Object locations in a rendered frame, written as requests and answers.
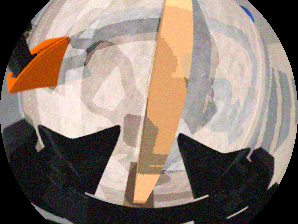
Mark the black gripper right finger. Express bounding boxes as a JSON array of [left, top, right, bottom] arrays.
[[177, 133, 251, 198]]

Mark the long tan wooden rail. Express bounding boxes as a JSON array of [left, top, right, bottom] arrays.
[[133, 0, 193, 204]]

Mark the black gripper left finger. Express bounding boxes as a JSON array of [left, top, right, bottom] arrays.
[[37, 124, 121, 196]]

